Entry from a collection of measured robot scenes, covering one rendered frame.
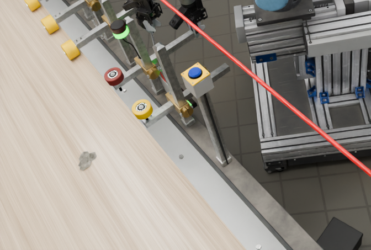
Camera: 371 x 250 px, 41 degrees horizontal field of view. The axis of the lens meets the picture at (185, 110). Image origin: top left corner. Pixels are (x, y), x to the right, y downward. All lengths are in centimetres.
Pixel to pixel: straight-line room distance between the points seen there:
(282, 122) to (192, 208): 111
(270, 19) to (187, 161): 68
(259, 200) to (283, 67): 120
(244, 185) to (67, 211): 66
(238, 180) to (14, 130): 95
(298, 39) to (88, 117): 92
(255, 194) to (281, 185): 82
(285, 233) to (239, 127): 123
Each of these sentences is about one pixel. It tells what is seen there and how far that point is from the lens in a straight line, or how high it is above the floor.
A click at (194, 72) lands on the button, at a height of 123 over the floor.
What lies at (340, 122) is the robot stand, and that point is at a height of 21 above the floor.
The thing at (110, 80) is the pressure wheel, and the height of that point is 91.
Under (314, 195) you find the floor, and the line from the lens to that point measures 264.
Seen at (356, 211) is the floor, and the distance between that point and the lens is 260.
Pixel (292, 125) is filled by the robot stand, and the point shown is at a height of 21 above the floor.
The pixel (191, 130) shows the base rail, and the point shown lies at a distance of 208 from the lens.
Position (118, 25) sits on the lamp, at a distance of 195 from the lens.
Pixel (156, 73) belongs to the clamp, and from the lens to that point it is 213.
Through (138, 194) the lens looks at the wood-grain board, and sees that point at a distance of 174.
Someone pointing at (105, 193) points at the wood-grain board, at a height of 90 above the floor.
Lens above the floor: 233
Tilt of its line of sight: 50 degrees down
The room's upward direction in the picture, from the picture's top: 21 degrees counter-clockwise
